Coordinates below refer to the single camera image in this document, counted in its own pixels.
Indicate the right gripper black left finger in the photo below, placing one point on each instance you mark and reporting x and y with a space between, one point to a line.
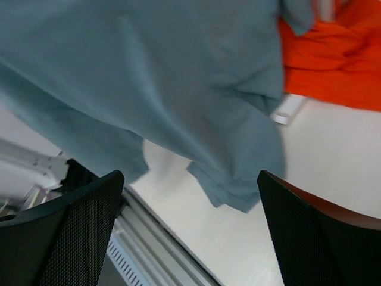
62 241

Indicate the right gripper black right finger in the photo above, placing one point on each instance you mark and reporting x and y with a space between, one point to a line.
318 242

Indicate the grey-blue t shirt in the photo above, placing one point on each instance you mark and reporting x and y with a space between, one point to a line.
199 78

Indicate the orange t shirt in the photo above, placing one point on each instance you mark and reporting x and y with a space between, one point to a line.
337 62

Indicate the metal clothes rack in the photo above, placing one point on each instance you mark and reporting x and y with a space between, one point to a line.
292 103

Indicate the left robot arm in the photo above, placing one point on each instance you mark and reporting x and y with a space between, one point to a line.
60 175

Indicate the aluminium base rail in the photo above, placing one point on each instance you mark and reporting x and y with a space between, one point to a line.
156 253

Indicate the white slotted cable duct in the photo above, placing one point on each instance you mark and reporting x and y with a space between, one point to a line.
124 264

